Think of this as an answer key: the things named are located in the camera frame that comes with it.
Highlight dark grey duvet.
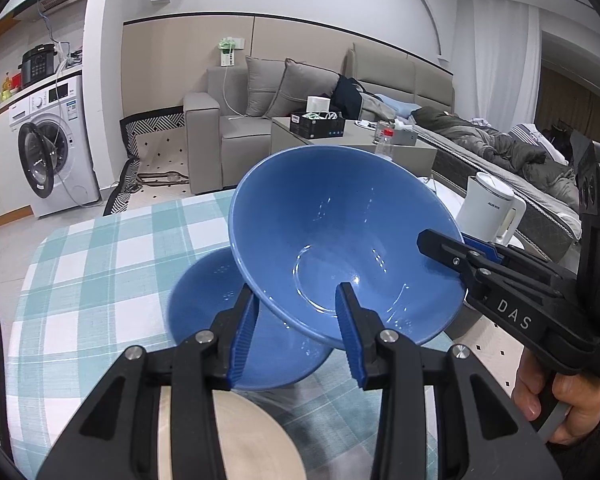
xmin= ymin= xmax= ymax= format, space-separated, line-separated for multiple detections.
xmin=412 ymin=106 xmax=581 ymax=206

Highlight teal checked tablecloth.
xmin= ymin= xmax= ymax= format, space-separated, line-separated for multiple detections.
xmin=7 ymin=187 xmax=456 ymax=480

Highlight white electric kettle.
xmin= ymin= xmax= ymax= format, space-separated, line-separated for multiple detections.
xmin=456 ymin=171 xmax=527 ymax=247

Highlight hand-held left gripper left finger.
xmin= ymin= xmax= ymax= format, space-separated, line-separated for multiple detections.
xmin=35 ymin=282 xmax=258 ymax=480

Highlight black white patterned mat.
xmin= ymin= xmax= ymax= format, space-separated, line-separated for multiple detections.
xmin=102 ymin=110 xmax=193 ymax=217

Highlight black pressure cooker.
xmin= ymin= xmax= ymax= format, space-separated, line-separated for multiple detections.
xmin=19 ymin=44 xmax=56 ymax=88

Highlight grey sofa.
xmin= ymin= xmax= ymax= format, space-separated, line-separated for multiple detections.
xmin=182 ymin=42 xmax=456 ymax=196

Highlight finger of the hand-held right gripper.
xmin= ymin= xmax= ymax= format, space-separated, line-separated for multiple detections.
xmin=416 ymin=229 xmax=556 ymax=301
xmin=461 ymin=234 xmax=578 ymax=291

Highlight white curtain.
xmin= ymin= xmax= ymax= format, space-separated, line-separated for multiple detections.
xmin=472 ymin=0 xmax=541 ymax=131

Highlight bed mattress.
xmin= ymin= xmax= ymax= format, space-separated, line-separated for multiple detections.
xmin=420 ymin=130 xmax=583 ymax=263

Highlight grey coffee table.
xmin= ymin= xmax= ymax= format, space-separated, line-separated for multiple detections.
xmin=270 ymin=116 xmax=437 ymax=178

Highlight blue ribbed bowl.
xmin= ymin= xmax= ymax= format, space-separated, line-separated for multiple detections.
xmin=167 ymin=246 xmax=333 ymax=392
xmin=227 ymin=146 xmax=468 ymax=352

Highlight clear water bottle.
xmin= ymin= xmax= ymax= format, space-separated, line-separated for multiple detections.
xmin=374 ymin=121 xmax=396 ymax=162

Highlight white washing machine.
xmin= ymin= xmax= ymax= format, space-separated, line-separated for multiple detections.
xmin=7 ymin=71 xmax=102 ymax=219

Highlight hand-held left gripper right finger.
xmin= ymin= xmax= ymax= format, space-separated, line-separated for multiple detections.
xmin=335 ymin=282 xmax=563 ymax=480

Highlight cream round plate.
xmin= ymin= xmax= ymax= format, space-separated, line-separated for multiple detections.
xmin=157 ymin=387 xmax=306 ymax=480

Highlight grey tissue box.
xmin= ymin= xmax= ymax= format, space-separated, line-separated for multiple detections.
xmin=380 ymin=127 xmax=420 ymax=147

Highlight colourful toys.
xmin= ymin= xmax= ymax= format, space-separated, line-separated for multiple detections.
xmin=0 ymin=72 xmax=23 ymax=101

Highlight grey sofa cushion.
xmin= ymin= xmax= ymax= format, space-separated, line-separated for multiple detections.
xmin=262 ymin=58 xmax=341 ymax=121
xmin=244 ymin=55 xmax=287 ymax=118

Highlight green white wall charger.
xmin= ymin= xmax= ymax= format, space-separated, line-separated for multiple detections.
xmin=216 ymin=36 xmax=246 ymax=68

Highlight black box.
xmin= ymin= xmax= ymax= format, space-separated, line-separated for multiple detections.
xmin=289 ymin=111 xmax=346 ymax=140

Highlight person's right hand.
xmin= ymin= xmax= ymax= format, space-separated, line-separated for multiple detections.
xmin=510 ymin=347 xmax=600 ymax=446

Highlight dark clothes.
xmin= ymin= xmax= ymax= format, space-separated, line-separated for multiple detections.
xmin=330 ymin=74 xmax=368 ymax=121

